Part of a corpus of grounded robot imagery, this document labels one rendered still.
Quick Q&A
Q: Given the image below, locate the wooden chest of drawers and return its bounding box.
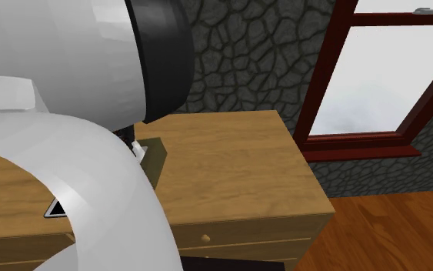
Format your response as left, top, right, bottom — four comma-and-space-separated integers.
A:
0, 109, 336, 271

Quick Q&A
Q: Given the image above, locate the olive green box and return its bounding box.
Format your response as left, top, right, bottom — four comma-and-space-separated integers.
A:
137, 137, 168, 189

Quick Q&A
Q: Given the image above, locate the red framed window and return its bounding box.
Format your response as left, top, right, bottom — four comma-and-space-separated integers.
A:
292, 0, 433, 163

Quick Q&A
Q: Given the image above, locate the black tablet with silver edge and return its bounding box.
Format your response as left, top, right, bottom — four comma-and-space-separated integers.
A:
43, 198, 68, 219

